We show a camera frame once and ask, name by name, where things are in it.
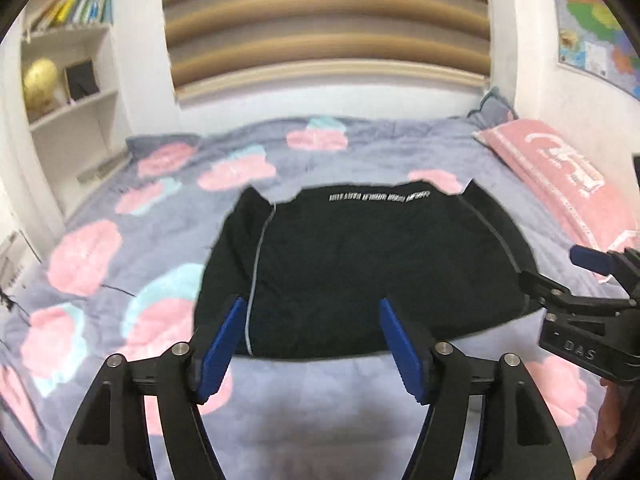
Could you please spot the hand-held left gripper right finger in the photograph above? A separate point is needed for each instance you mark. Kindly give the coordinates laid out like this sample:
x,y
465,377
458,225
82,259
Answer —
x,y
400,347

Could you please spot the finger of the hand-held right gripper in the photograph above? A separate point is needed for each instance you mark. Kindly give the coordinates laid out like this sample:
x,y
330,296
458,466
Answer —
x,y
555,295
590,259

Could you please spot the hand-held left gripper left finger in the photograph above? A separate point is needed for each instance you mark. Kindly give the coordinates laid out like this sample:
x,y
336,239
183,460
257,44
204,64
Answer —
x,y
220,347

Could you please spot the black hooded jacket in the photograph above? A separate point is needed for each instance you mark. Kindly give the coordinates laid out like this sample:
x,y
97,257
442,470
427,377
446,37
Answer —
x,y
350,260

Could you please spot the person's right hand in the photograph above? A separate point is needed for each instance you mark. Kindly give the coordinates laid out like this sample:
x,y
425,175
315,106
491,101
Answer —
x,y
606,425

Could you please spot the pink pillow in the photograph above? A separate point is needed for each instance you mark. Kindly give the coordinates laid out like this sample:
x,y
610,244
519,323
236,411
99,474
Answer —
x,y
550,160

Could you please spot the grey floral blanket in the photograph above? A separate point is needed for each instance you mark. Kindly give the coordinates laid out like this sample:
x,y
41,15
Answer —
x,y
150,210

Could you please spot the grey pillow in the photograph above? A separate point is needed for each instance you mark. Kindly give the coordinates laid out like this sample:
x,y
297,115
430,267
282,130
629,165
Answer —
x,y
492,110

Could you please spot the white bookshelf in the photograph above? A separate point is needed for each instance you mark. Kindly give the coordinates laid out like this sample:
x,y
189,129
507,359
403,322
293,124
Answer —
x,y
97,120

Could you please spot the golden globe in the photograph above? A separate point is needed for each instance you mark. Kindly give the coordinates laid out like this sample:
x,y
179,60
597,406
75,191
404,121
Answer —
x,y
40,85

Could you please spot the brown striped window blind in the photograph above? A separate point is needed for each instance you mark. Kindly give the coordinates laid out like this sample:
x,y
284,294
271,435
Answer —
x,y
325,20

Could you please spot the colourful wall map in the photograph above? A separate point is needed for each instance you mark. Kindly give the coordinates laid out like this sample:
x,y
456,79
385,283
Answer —
x,y
590,25

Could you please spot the black picture frame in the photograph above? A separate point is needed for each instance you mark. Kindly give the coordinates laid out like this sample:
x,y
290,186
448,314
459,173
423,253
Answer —
x,y
81,80

